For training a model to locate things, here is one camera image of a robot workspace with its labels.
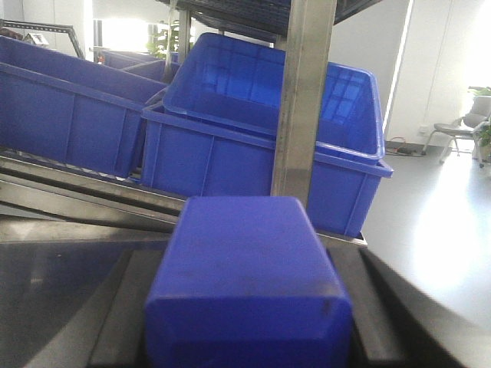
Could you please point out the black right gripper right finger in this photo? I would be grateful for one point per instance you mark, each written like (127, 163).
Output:
(385, 334)

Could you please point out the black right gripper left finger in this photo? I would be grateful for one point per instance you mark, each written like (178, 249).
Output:
(107, 331)

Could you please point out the blue block part with cap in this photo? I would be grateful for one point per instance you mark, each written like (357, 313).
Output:
(246, 282)

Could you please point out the blue bin far right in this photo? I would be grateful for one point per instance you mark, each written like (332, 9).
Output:
(191, 158)

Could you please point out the blue bin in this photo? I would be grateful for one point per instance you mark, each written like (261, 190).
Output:
(71, 110)
(191, 158)

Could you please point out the grey chair by window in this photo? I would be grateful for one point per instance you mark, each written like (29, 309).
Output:
(464, 128)

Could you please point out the blue bin centre right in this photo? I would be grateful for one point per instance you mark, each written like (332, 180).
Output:
(71, 110)

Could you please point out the tilted blue bin inside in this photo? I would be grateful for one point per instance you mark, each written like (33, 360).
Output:
(237, 84)

